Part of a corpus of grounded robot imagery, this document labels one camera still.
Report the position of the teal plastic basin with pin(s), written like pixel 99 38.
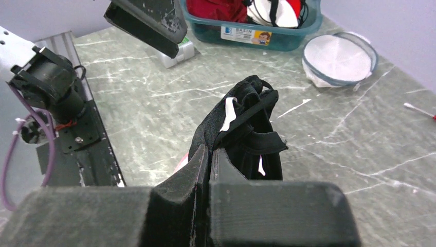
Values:
pixel 254 36

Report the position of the pink-trimmed white mesh laundry bag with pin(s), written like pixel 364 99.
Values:
pixel 182 163

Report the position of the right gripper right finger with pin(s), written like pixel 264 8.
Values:
pixel 276 213

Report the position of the blue-trimmed white mesh laundry bag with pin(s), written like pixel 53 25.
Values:
pixel 338 60

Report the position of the black base frame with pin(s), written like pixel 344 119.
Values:
pixel 83 153

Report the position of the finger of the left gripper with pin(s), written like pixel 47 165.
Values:
pixel 158 23

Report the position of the green labelled small box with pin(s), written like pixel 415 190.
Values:
pixel 186 51

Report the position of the aluminium rail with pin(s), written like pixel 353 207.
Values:
pixel 58 43

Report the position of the red-blue small screwdriver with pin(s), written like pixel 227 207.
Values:
pixel 412 107

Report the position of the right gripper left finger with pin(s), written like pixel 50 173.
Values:
pixel 164 215

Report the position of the white bra with black straps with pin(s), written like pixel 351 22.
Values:
pixel 264 12

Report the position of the dark red bra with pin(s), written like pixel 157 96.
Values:
pixel 221 10

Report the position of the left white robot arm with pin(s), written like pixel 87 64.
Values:
pixel 48 84

